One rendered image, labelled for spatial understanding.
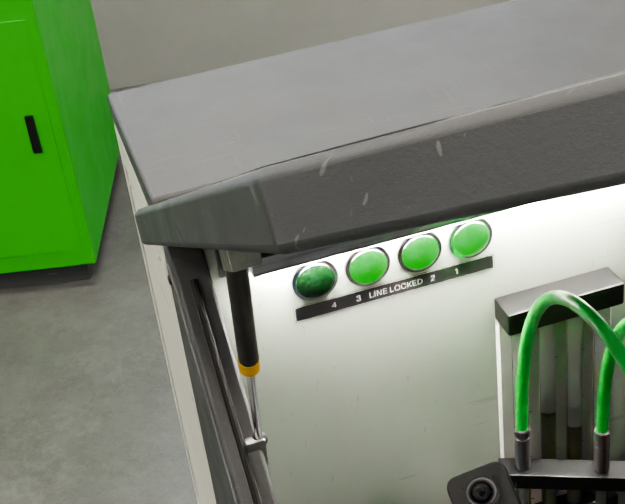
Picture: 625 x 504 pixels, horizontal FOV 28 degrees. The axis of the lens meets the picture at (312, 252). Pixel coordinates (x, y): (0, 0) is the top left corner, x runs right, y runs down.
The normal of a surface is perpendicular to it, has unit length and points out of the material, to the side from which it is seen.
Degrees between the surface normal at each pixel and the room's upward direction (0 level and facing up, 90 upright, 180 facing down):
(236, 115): 0
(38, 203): 90
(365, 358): 90
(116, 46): 90
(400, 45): 0
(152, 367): 0
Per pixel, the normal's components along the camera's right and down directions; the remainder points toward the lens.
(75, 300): -0.11, -0.83
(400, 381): 0.29, 0.49
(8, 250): 0.03, 0.54
